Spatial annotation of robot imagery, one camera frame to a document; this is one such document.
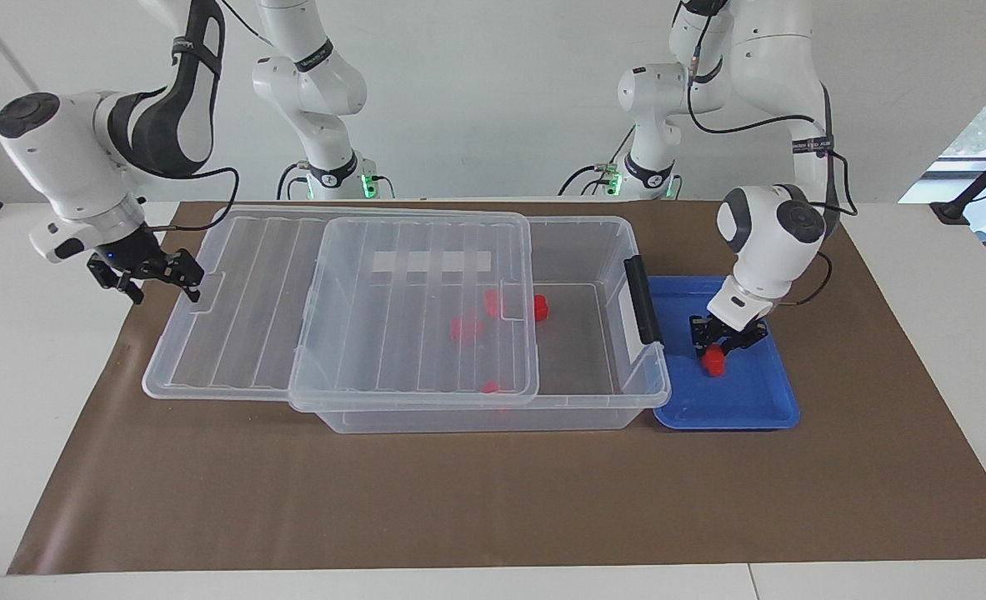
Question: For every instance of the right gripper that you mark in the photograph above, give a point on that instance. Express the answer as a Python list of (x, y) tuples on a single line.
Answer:
[(130, 252)]

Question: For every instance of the clear plastic box lid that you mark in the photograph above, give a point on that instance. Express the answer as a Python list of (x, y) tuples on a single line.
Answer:
[(334, 333)]

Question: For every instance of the black box latch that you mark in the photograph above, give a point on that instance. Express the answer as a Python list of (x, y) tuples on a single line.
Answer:
[(643, 300)]

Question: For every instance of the blue plastic tray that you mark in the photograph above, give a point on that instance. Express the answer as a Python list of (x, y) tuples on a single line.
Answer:
[(743, 396)]

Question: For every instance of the clear plastic storage box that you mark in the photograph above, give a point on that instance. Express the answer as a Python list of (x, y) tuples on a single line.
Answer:
[(576, 367)]

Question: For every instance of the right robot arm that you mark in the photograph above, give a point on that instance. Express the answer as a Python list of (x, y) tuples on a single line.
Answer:
[(84, 158)]

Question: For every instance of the red block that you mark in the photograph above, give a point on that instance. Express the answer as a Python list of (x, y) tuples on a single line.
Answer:
[(492, 302), (713, 360), (490, 387), (465, 327), (540, 307)]

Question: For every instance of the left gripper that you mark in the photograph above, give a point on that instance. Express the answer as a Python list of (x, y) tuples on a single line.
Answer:
[(724, 332)]

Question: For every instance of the window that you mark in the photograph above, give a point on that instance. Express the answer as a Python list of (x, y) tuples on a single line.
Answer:
[(980, 137)]

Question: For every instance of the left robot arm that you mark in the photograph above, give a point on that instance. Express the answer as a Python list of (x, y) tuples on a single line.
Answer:
[(772, 233)]

